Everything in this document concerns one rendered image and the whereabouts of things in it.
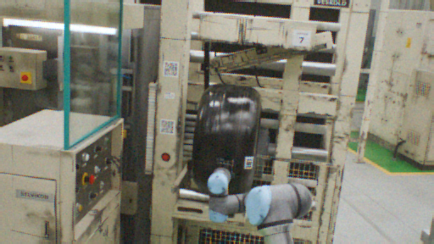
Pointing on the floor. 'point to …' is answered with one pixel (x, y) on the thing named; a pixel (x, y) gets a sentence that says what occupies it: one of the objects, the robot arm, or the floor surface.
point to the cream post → (172, 41)
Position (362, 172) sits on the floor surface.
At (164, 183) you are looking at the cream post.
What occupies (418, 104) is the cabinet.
